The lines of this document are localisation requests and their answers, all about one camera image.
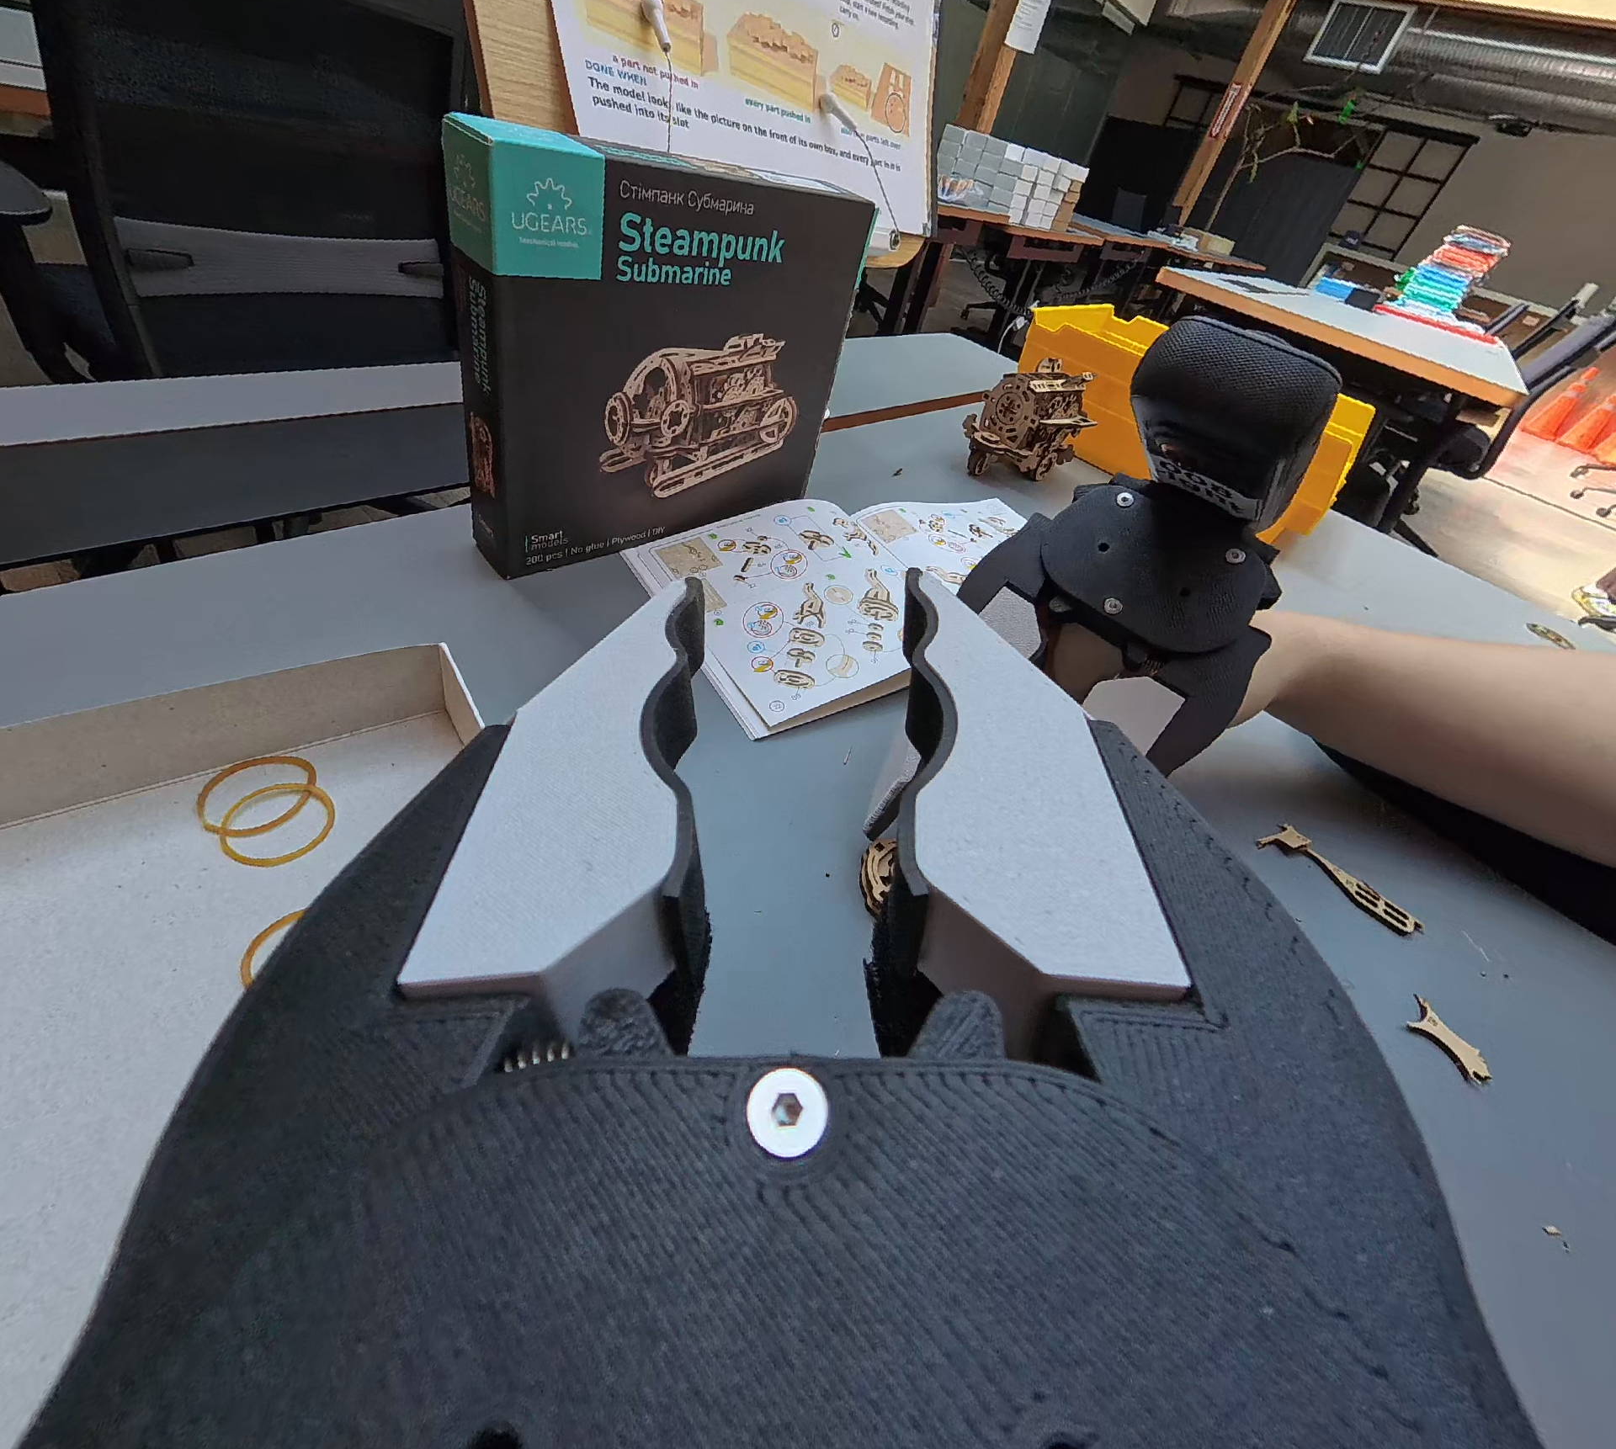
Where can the small forked wooden part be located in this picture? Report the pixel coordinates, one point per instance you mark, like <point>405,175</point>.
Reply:
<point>1452,1039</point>

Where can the white wall vent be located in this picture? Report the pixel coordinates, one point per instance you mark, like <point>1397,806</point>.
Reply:
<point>1359,36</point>

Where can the slanted wooden support post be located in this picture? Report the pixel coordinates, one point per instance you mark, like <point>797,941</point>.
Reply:
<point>1243,86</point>

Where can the ornate wooden strip part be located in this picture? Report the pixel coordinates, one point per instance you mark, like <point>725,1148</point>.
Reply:
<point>1345,881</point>

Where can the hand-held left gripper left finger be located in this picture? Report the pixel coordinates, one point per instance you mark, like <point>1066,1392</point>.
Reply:
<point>545,832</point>

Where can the stack of small white boxes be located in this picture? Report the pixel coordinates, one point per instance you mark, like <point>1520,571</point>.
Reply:
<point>1010,175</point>

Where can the small flat wooden part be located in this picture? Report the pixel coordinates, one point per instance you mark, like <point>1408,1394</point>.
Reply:
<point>1552,635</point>

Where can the black office chair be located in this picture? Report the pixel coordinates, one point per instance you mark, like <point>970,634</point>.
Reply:
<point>254,86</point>

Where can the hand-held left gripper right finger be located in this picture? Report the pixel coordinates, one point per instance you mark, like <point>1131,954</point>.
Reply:
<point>1047,844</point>

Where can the white cardboard box tray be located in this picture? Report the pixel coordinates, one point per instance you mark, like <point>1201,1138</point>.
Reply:
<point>102,1034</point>

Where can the row of orange cones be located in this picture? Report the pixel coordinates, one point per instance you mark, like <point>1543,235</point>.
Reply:
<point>1573,415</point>

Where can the yellow plastic bin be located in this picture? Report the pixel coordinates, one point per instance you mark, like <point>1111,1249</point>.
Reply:
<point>1074,340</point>

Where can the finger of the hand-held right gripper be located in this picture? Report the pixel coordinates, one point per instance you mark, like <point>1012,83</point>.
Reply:
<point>1023,615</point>
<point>1131,721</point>

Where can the group of tan rubber bands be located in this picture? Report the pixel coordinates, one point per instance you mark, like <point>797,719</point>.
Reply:
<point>201,806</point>

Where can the round wooden gear part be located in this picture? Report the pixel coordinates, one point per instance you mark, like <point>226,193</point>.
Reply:
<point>878,875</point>

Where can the wooden background table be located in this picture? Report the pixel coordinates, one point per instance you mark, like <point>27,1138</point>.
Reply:
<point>1010,231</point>

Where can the black model kit box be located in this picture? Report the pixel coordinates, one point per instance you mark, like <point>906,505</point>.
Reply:
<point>683,364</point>

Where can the assembled wooden submarine model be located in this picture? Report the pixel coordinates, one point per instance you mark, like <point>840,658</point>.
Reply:
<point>1029,420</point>

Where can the stack of colourful packets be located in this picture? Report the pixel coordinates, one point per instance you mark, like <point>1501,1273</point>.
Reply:
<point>1446,280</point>

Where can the person's right forearm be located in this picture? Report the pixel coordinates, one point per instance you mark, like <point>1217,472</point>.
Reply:
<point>1452,719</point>

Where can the printed instruction booklet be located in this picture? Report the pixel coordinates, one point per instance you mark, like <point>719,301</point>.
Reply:
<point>807,602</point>

